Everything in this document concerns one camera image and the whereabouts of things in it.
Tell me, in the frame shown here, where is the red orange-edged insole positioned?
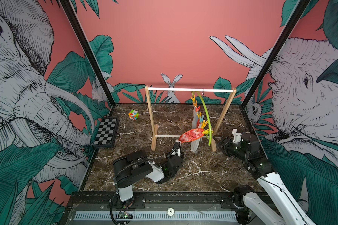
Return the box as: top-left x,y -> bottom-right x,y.
178,128 -> 205,143

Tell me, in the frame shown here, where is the wooden hanger rack frame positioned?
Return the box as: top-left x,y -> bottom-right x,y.
144,85 -> 237,152

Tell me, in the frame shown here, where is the green clip hanger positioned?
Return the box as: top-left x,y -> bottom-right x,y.
191,92 -> 214,146

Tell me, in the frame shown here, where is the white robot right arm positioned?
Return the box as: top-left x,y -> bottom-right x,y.
216,131 -> 314,225

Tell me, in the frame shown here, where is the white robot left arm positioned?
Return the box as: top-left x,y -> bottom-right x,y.
110,149 -> 184,225

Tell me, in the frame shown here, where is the grey textured insole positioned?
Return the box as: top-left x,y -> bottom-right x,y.
191,110 -> 201,152

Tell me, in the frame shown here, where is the colourful puzzle cube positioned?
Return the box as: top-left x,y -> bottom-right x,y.
128,110 -> 139,121

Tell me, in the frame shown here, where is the black white checkerboard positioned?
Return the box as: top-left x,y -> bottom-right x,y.
92,117 -> 120,149

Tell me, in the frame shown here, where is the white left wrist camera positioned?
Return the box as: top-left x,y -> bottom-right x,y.
172,141 -> 181,157

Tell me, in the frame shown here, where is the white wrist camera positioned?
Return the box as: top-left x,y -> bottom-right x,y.
172,141 -> 181,157
232,129 -> 242,144

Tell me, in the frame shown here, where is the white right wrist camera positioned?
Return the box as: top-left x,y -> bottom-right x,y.
232,129 -> 242,144

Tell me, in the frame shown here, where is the white perforated rail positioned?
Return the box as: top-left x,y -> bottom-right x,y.
73,211 -> 237,222

